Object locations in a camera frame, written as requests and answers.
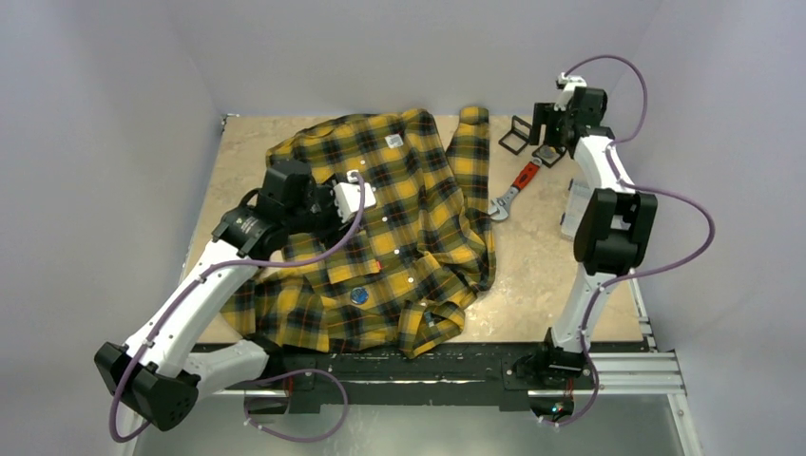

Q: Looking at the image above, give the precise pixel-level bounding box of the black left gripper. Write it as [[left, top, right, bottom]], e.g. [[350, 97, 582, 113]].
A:
[[284, 175, 362, 247]]

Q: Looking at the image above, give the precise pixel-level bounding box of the silver gold round brooch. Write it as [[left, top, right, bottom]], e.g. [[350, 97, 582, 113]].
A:
[[541, 146, 561, 162]]

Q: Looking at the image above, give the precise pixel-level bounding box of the yellow black plaid shirt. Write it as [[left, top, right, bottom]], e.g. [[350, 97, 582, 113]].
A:
[[221, 106, 496, 358]]

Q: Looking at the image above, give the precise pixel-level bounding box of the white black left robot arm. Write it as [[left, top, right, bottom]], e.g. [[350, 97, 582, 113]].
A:
[[94, 160, 345, 443]]

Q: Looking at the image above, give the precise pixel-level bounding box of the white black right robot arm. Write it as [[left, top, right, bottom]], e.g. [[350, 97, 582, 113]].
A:
[[528, 82, 658, 387]]

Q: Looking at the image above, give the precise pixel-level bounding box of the clear plastic screw box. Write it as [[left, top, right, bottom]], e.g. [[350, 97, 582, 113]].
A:
[[560, 178, 592, 240]]

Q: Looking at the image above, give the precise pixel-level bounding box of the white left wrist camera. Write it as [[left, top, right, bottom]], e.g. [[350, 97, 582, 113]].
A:
[[334, 182, 376, 223]]

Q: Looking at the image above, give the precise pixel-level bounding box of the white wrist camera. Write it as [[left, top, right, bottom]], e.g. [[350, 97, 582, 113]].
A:
[[334, 182, 376, 223], [553, 73, 587, 111]]

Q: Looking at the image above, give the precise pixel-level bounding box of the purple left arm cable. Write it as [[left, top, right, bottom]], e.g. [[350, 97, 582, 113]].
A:
[[107, 172, 368, 445]]

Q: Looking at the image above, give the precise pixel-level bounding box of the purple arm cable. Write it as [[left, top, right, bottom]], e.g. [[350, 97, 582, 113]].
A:
[[107, 172, 368, 445], [563, 53, 717, 379]]

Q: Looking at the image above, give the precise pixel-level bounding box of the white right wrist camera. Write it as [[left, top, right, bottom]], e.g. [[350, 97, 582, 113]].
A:
[[553, 73, 587, 111]]

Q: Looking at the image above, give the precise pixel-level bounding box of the black square frame left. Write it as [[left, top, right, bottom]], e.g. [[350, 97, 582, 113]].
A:
[[498, 115, 532, 156]]

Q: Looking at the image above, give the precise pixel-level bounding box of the black square frame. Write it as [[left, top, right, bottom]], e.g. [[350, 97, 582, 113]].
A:
[[531, 144, 566, 168], [498, 115, 532, 156]]

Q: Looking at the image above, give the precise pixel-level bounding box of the black square frame right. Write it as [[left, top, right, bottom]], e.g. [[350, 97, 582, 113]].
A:
[[531, 144, 566, 168]]

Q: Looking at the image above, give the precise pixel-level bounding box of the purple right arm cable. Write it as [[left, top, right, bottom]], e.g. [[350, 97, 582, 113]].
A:
[[563, 53, 717, 379]]

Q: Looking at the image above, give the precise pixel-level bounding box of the red handled adjustable wrench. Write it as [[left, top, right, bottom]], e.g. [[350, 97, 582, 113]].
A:
[[488, 158, 544, 221]]

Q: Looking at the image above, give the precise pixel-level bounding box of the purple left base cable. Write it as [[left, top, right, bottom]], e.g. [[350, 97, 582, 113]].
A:
[[242, 367, 349, 442]]

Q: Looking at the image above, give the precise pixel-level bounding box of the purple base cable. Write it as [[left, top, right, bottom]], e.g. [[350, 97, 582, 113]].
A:
[[535, 365, 605, 429], [242, 367, 349, 442]]

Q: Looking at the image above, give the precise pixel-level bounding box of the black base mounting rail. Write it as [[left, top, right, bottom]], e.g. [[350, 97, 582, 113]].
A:
[[221, 341, 597, 417]]

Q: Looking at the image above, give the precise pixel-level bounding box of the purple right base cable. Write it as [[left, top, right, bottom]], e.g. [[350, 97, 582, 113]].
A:
[[535, 365, 605, 429]]

